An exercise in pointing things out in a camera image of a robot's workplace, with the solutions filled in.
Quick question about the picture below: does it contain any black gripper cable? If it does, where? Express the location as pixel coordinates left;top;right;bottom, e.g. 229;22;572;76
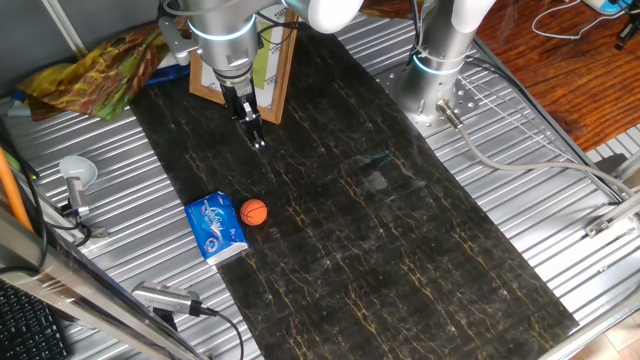
253;8;299;49

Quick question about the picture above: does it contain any thick grey robot cable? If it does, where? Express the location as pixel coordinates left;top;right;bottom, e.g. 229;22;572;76
435;99;639;199

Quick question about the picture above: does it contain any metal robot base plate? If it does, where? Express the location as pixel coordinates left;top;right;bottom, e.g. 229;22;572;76
374;62;481;139

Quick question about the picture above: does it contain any colourful crumpled cloth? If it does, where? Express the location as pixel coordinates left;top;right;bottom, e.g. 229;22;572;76
17;22;171;121

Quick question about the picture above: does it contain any metal corner bracket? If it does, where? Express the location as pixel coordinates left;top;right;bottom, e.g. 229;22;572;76
583;192;640;239

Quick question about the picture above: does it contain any toy basketball hoop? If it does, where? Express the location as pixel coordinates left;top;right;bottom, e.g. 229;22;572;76
188;9;300;125

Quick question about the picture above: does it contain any blue plastic bag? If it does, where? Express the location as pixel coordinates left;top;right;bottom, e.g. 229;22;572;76
144;63;192;87

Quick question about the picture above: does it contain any orange pole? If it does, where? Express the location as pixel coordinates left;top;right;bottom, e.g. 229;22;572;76
0;147;34;234

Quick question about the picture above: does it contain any black keyboard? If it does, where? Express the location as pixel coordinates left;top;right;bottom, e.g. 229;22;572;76
0;279;71;360

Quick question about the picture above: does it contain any black marble pattern mat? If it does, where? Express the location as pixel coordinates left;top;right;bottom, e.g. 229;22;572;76
129;22;580;360

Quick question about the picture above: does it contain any grey diagonal strut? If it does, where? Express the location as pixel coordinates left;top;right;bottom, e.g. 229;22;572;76
41;0;89;59

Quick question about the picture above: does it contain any black camera cable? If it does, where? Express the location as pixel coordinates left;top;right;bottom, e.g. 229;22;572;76
199;305;246;360

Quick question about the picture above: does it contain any metal camera bracket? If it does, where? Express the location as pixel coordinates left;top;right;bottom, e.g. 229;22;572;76
58;199;109;240

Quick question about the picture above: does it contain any orange mini basketball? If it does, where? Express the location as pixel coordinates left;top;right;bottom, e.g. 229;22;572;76
239;198;269;227

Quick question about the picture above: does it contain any silver depth camera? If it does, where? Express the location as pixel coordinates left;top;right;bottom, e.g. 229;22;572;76
66;176;91;217
131;280;204;317

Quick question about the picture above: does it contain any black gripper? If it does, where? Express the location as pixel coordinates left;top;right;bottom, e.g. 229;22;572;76
218;73;267;151

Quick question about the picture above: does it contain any white plastic ladle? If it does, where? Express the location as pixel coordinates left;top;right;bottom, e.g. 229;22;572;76
58;154;99;190

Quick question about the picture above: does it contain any aluminium frame beam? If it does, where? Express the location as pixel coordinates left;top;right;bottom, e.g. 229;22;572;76
0;207;207;360

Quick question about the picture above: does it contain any colourful patterned foil bag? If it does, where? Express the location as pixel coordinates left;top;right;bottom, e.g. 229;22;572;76
360;0;417;20

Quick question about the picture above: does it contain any blue tissue pack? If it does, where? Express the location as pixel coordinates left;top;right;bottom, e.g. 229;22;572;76
184;190;250;266

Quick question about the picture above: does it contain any thin white robot cable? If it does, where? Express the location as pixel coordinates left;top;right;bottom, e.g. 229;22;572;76
457;57;624;204

